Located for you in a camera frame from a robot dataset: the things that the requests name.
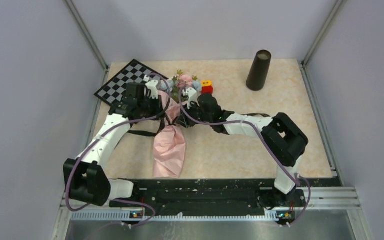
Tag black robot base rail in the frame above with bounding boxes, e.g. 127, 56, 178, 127
109, 178, 342, 218

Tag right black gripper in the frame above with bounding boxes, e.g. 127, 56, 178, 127
175, 99, 212, 129

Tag purple cable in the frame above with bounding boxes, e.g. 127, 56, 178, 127
65, 73, 172, 228
178, 88, 312, 228

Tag red toy block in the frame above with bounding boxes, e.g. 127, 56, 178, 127
201, 86, 214, 95

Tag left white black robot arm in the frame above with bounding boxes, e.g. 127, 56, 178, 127
63, 79, 166, 207

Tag black and white checkerboard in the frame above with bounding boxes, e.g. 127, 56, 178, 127
94, 59, 167, 107

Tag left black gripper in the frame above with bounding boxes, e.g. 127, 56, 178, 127
137, 93, 167, 121

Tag black ribbon with gold lettering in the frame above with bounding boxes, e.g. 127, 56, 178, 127
127, 112, 274, 138

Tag pink flower bouquet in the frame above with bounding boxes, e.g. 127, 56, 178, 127
153, 69, 202, 178

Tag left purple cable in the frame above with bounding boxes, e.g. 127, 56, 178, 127
65, 73, 172, 228

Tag dark brown tall vase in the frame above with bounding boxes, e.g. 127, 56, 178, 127
246, 50, 272, 91

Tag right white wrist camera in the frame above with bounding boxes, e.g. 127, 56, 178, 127
181, 87, 198, 109

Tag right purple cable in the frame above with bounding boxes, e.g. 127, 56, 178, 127
178, 88, 312, 228

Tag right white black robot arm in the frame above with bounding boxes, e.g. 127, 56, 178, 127
179, 88, 309, 206

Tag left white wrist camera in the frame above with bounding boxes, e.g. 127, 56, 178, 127
143, 75, 161, 100

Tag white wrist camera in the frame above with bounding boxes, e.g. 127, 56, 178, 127
143, 75, 161, 100
181, 87, 198, 109

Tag white slotted cable duct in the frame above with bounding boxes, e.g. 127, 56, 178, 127
71, 210, 292, 222

